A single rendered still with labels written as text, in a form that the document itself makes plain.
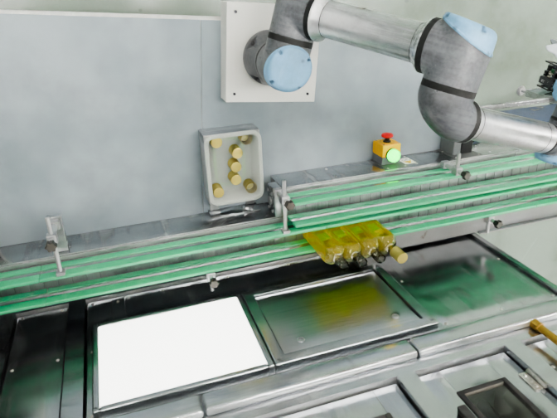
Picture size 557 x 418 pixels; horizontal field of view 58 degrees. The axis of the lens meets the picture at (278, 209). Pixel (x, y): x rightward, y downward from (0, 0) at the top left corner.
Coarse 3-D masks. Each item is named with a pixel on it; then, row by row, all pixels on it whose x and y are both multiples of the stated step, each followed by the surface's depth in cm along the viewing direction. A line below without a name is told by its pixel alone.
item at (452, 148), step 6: (444, 144) 181; (450, 144) 178; (456, 144) 177; (462, 144) 178; (468, 144) 178; (444, 150) 182; (450, 150) 179; (456, 150) 178; (462, 150) 178; (468, 150) 179
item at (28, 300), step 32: (544, 192) 192; (384, 224) 173; (416, 224) 173; (448, 224) 172; (224, 256) 156; (256, 256) 156; (288, 256) 156; (64, 288) 143; (96, 288) 143; (128, 288) 143
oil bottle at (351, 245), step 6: (330, 228) 158; (336, 228) 158; (342, 228) 158; (336, 234) 155; (342, 234) 155; (348, 234) 154; (342, 240) 151; (348, 240) 151; (354, 240) 151; (348, 246) 148; (354, 246) 148; (360, 246) 149; (348, 252) 148; (360, 252) 149; (348, 258) 148
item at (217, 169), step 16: (208, 144) 155; (224, 144) 156; (240, 144) 158; (256, 144) 153; (208, 160) 149; (224, 160) 158; (240, 160) 160; (256, 160) 156; (208, 176) 151; (224, 176) 160; (240, 176) 162; (256, 176) 159; (240, 192) 161; (256, 192) 160
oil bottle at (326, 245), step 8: (312, 232) 156; (320, 232) 155; (328, 232) 155; (312, 240) 156; (320, 240) 151; (328, 240) 151; (336, 240) 151; (320, 248) 151; (328, 248) 147; (336, 248) 147; (320, 256) 152; (328, 256) 146; (328, 264) 148
